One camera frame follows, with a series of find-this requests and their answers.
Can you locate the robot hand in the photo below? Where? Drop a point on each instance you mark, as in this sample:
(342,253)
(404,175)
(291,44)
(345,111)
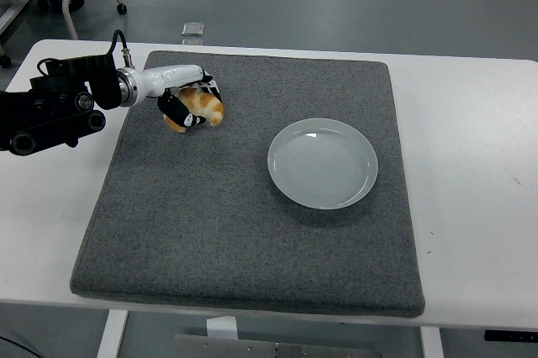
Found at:
(168,78)

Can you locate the croissant bread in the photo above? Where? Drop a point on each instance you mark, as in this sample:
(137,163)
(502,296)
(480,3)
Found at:
(206,103)

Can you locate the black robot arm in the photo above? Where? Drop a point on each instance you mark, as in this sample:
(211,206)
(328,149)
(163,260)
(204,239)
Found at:
(42,114)

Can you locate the grey round plate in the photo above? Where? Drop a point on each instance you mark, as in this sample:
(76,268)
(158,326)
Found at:
(323,164)

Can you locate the grey metal plate with screws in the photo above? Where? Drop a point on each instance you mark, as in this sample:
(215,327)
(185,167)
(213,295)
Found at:
(235,349)

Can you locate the silver floor socket cover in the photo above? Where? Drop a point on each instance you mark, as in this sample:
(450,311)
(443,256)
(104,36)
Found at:
(193,29)

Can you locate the grey felt mat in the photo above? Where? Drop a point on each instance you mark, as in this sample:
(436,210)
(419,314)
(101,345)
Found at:
(210,227)

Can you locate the white table leg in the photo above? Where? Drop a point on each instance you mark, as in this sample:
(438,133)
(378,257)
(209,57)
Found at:
(431,343)
(111,333)

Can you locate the black table control box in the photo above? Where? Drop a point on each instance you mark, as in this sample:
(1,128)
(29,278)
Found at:
(510,335)

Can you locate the white bracket under table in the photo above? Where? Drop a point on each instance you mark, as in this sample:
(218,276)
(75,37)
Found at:
(222,326)

